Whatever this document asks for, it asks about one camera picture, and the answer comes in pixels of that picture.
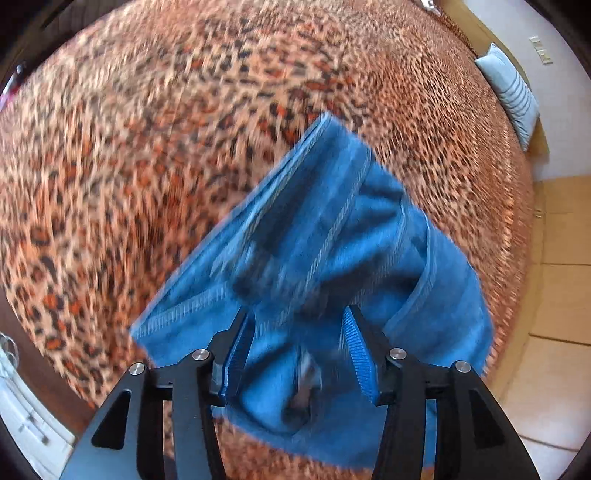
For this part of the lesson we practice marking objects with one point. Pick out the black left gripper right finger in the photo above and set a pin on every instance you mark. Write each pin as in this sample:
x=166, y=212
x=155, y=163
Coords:
x=474, y=439

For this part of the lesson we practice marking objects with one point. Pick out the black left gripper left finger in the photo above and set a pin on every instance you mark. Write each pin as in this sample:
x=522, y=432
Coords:
x=124, y=440

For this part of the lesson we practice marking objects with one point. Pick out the blue denim shorts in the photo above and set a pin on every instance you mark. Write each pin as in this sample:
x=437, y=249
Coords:
x=327, y=228

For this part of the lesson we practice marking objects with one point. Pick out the beige wardrobe cabinets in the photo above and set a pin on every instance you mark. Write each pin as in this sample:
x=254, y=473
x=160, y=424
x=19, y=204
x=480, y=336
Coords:
x=543, y=379

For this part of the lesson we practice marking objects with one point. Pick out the leopard print bedspread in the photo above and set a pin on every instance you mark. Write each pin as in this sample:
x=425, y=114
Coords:
x=137, y=138

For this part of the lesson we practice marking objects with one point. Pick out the light blue striped pillow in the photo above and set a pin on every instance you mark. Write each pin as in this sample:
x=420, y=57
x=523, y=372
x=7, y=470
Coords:
x=512, y=91

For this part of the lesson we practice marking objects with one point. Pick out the white wall switch plate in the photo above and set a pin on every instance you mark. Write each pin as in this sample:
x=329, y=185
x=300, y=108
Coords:
x=541, y=50

